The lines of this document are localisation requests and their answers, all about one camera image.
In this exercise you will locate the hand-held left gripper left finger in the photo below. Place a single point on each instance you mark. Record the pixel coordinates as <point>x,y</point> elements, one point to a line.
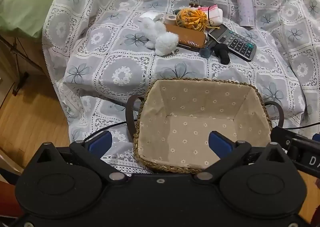
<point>100,141</point>

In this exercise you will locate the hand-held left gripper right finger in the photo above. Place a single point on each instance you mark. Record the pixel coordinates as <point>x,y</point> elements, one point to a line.
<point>220,144</point>

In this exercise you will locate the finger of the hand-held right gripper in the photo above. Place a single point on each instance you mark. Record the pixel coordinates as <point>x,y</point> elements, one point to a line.
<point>316,138</point>
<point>282,133</point>

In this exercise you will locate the woven basket with floral lining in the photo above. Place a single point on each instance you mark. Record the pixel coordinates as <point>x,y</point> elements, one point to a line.
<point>200,122</point>

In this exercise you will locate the black foam-tipped stick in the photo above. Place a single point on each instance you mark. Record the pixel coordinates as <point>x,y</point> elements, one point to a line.
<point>222,54</point>

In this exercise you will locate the white plush toy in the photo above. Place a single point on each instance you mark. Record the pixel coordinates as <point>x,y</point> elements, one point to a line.
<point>163,42</point>

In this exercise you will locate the grey floral lace blanket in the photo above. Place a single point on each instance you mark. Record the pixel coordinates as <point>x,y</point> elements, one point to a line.
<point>105,54</point>

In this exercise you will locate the dark glass bottle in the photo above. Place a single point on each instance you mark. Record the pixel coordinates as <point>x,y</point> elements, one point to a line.
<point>206,51</point>

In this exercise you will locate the black metal stand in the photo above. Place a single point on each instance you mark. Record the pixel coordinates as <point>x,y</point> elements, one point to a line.
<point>23,77</point>

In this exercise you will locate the grey desk calculator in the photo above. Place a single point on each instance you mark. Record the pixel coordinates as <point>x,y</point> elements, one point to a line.
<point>235,42</point>

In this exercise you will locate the brown leather wallet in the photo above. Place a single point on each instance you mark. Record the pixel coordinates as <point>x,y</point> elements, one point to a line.
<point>187,36</point>

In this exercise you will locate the pink and white cloth bundle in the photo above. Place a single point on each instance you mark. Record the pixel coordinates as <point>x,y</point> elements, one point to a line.
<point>216,16</point>

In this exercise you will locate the purple thermos bottle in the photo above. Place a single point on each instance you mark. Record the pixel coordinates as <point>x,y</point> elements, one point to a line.
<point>245,5</point>

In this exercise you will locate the beige tape roll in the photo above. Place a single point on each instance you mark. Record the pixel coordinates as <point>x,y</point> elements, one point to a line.
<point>170,19</point>

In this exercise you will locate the white folded cloth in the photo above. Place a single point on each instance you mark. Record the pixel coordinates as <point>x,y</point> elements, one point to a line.
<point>151,15</point>

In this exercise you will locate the brown wooden beads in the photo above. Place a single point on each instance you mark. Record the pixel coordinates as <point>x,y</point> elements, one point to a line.
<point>195,5</point>

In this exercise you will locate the green printed pillow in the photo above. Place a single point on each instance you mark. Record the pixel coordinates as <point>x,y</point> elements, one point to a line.
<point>30,0</point>

